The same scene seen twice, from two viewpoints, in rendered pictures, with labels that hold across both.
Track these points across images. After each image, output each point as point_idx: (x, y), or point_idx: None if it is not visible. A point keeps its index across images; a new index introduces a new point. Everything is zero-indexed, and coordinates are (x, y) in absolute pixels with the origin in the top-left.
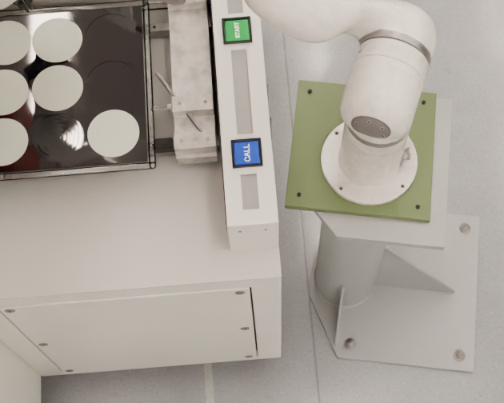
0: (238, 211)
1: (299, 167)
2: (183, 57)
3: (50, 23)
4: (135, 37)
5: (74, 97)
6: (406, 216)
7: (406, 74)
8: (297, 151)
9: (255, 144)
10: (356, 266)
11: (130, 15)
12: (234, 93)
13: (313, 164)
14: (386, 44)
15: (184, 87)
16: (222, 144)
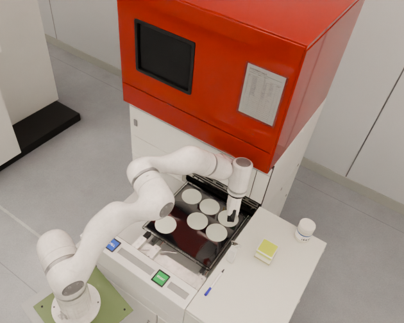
0: None
1: (100, 279)
2: (175, 267)
3: (225, 234)
4: (195, 255)
5: (189, 223)
6: (43, 299)
7: (46, 249)
8: (106, 283)
9: (111, 248)
10: None
11: (206, 260)
12: (137, 259)
13: (96, 284)
14: (63, 252)
15: (163, 259)
16: (123, 240)
